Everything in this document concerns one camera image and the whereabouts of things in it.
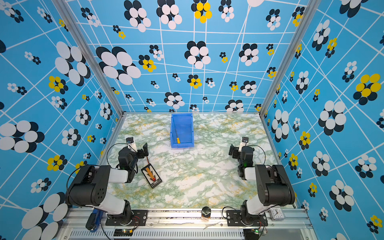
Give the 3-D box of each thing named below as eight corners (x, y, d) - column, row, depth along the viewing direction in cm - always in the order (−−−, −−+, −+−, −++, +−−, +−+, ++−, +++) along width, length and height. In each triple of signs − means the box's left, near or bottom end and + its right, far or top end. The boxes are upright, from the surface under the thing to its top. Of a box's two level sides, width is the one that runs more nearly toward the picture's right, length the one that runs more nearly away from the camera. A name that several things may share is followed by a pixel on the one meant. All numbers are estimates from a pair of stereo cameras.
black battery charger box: (152, 189, 85) (151, 188, 83) (141, 170, 92) (140, 169, 90) (162, 181, 87) (162, 180, 86) (151, 164, 94) (150, 162, 93)
